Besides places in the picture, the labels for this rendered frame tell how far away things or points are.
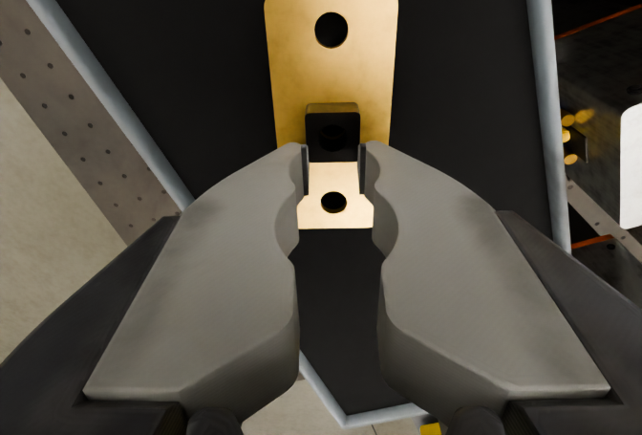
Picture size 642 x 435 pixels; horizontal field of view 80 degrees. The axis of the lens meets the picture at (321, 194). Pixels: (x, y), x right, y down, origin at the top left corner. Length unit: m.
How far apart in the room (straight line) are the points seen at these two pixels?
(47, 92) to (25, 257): 1.52
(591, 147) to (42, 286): 2.24
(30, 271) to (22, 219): 0.31
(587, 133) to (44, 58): 0.69
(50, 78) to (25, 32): 0.07
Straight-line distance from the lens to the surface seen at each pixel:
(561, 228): 0.18
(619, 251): 0.53
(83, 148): 0.77
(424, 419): 0.33
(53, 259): 2.14
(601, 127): 0.26
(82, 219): 1.90
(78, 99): 0.73
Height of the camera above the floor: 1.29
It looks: 57 degrees down
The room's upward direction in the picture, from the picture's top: 179 degrees counter-clockwise
